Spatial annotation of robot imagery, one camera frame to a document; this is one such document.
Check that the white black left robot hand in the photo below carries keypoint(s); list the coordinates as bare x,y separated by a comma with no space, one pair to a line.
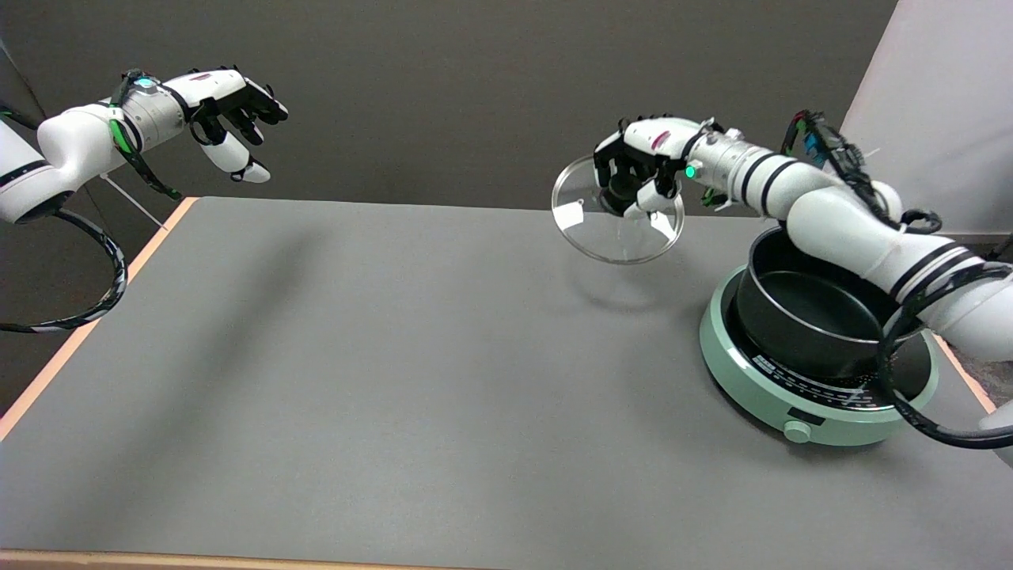
221,87

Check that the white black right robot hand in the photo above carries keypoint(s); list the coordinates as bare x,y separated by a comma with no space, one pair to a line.
653,138

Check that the glass pot lid black knob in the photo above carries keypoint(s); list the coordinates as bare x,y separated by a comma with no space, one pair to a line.
601,237

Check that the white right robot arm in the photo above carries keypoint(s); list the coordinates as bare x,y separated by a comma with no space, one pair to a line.
839,222

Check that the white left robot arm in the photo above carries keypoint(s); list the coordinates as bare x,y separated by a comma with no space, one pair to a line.
71,146

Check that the thin white rod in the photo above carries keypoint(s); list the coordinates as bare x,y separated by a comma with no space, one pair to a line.
134,203

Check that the mint green induction cooker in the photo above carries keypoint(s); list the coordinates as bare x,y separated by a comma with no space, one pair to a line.
744,380

